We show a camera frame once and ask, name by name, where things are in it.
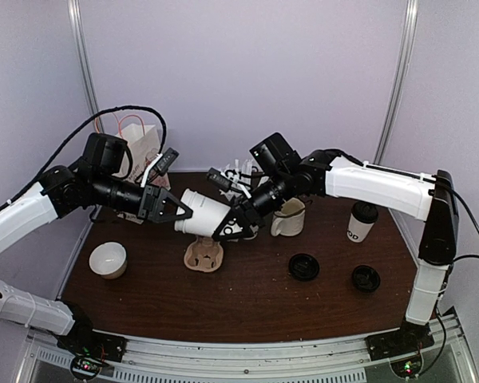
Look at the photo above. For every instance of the single white paper cup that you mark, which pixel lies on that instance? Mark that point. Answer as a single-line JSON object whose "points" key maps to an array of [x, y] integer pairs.
{"points": [[356, 231]]}

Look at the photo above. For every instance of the brown pulp cup carrier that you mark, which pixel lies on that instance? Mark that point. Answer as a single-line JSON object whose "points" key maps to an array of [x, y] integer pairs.
{"points": [[204, 255]]}

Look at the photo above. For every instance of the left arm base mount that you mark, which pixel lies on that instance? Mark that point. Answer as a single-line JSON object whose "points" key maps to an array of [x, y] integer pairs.
{"points": [[93, 354]]}

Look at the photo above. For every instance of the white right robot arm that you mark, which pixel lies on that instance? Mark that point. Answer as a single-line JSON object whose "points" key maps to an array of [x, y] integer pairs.
{"points": [[332, 172]]}

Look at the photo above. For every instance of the black cup lid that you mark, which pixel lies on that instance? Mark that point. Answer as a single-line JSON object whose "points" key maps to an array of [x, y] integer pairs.
{"points": [[303, 267], [364, 212]]}

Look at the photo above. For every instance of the white ceramic bowl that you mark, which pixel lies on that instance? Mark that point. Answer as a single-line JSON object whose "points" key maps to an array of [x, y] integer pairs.
{"points": [[108, 260]]}

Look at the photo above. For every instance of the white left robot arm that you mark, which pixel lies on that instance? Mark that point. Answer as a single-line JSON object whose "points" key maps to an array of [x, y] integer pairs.
{"points": [[92, 180]]}

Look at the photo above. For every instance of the stack of black cup lids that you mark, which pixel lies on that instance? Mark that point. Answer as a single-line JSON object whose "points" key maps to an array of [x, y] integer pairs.
{"points": [[365, 279]]}

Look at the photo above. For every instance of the cream ceramic mug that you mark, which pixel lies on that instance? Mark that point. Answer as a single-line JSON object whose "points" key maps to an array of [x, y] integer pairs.
{"points": [[288, 221]]}

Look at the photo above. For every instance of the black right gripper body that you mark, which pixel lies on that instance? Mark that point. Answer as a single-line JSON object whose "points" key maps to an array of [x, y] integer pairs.
{"points": [[255, 217]]}

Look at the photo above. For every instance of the bundle of wrapped white straws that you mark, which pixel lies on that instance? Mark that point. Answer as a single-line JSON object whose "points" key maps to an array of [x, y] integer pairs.
{"points": [[244, 175]]}

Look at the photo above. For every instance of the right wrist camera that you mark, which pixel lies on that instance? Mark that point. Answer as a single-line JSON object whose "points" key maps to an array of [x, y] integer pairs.
{"points": [[225, 184]]}

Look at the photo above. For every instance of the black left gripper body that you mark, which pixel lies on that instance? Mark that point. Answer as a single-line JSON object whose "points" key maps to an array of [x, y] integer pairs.
{"points": [[148, 200]]}

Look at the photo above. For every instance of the white printed paper bag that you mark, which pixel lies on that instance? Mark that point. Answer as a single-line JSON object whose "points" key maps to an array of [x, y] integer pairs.
{"points": [[143, 143]]}

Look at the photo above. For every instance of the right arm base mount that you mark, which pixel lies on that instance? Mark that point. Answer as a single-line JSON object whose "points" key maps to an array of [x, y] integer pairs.
{"points": [[403, 350]]}

